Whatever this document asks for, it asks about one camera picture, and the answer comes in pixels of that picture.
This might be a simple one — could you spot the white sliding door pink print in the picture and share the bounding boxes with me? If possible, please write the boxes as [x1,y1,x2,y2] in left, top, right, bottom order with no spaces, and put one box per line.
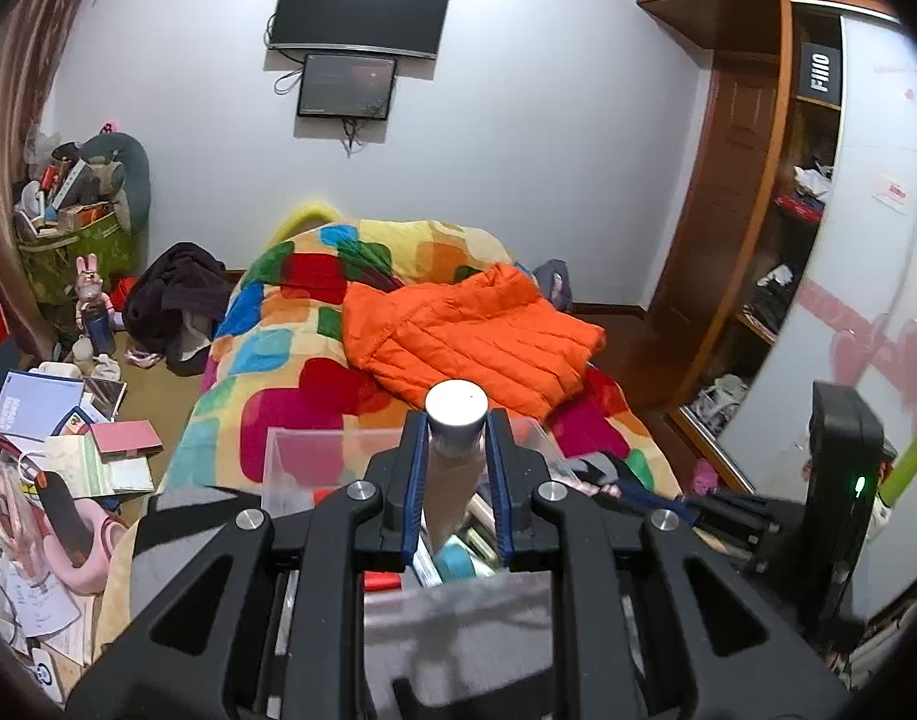
[717,11,917,616]

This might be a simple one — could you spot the pale green tube white cap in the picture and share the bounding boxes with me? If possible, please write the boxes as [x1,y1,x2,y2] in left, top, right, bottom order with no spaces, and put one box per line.
[876,424,917,522]

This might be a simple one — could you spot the green box with clutter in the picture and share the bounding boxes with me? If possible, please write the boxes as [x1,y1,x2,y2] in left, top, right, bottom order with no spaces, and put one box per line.
[16,210,140,308]

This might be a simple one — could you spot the yellow pillow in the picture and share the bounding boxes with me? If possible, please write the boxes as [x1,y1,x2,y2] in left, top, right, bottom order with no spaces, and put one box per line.
[267,200,347,248]

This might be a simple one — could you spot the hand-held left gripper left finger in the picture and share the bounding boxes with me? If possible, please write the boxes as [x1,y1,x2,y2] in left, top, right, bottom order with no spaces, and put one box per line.
[64,410,430,720]

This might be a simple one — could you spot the white cloth on shelf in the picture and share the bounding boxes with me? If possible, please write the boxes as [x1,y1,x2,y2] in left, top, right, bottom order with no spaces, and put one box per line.
[792,163,835,201]

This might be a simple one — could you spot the beige tube with silver cap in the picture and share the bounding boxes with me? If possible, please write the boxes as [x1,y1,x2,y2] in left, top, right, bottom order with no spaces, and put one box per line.
[421,381,490,548]

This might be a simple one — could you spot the wooden wardrobe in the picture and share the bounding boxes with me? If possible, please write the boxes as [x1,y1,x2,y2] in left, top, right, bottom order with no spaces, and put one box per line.
[637,0,902,481]

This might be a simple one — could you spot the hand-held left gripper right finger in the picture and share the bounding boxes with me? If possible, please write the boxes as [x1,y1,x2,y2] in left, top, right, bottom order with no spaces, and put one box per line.
[486,409,857,720]

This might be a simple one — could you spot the dark maroon clothing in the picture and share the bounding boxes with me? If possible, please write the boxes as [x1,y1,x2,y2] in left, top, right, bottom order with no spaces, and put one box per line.
[123,241,235,376]

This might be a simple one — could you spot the black wall television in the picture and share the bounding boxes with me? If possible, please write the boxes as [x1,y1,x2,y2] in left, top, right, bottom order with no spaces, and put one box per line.
[269,0,454,61]

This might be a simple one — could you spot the colourful patchwork quilt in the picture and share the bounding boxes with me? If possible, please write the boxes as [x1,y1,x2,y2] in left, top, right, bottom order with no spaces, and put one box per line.
[162,217,685,500]

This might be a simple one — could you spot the pink plastic object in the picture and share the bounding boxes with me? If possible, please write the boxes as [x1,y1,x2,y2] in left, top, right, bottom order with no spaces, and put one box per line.
[0,465,130,593]

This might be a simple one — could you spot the grey garment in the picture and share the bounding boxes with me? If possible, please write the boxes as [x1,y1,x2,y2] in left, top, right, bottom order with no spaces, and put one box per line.
[534,259,574,312]

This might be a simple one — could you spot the orange down jacket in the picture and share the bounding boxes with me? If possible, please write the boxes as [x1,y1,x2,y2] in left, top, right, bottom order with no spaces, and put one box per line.
[340,262,608,421]

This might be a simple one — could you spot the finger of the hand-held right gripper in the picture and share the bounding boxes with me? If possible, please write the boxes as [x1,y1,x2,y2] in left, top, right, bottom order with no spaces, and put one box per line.
[685,491,763,524]
[700,525,761,576]

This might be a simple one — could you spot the black box white lettering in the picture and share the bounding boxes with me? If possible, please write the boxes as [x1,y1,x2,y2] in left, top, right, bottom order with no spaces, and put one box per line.
[796,41,842,102]

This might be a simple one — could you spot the black clothing on shelf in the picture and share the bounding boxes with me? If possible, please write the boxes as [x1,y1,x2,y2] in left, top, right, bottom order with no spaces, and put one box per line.
[751,264,801,316]

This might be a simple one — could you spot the pink notebook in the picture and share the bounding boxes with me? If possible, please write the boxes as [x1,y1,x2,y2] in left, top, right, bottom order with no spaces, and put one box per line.
[89,420,164,462]

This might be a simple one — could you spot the brown curtain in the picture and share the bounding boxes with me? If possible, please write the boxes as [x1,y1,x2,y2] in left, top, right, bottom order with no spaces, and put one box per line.
[0,0,122,391]

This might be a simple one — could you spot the pale green book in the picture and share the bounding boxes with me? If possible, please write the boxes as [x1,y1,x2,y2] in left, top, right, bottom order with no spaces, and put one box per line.
[46,435,155,500]

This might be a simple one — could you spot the dark blue garment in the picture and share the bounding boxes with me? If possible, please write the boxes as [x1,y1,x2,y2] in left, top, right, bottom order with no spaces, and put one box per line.
[571,457,692,512]

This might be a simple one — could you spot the clear plastic storage bin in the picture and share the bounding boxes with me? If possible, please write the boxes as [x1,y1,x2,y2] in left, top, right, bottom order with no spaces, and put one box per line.
[262,420,580,593]

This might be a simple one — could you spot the loose white papers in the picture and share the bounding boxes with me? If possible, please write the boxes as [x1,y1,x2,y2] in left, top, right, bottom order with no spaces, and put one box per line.
[0,562,80,653]

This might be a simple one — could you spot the dark tablet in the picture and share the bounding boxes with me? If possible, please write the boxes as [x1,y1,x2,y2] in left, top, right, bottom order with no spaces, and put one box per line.
[83,377,128,421]

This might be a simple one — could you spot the pink bunny toy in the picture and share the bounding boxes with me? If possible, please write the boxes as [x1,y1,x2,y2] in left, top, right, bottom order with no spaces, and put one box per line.
[72,253,118,357]

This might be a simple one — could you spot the teal tape roll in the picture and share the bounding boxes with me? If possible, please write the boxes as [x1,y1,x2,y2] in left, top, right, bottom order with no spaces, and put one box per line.
[434,542,499,584]

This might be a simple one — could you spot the grey blanket with black trim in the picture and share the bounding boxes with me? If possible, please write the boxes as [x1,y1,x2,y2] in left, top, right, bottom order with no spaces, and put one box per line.
[128,450,700,720]

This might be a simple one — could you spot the white shoes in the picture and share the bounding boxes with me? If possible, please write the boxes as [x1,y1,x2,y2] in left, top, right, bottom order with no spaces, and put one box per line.
[694,375,748,425]

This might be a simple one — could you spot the small wall monitor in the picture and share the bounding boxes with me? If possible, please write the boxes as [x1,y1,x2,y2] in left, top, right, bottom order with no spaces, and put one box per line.
[296,52,400,121]

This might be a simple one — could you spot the red box on shelf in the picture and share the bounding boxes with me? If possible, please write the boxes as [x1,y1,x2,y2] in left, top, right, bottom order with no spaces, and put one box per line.
[774,195,823,224]

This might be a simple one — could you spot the black oblong object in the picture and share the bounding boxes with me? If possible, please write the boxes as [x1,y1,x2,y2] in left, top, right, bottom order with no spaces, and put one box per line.
[42,469,95,571]

